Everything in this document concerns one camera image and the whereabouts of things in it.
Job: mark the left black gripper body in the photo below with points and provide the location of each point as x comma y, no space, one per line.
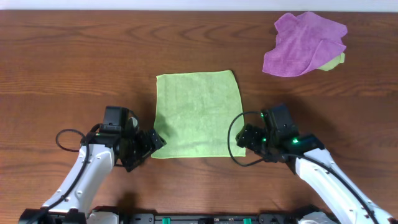
142,145

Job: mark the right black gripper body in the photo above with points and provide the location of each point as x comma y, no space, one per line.
258,142

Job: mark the green microfiber cloth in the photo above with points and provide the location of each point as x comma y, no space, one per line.
197,114

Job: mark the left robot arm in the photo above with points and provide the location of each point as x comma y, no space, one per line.
99,152

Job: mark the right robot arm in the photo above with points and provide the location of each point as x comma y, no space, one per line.
308,158

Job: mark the purple microfiber cloth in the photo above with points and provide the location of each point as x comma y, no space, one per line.
303,43

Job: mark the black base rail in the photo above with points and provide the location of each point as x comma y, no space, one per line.
307,214

